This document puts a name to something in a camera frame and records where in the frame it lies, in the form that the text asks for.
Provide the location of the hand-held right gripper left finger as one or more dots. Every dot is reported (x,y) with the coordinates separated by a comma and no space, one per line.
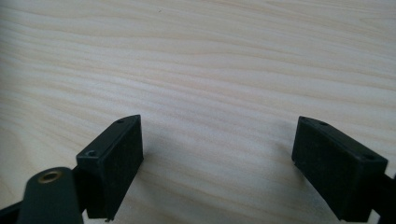
(112,161)

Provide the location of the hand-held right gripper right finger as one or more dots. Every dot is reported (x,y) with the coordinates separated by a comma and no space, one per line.
(336,168)

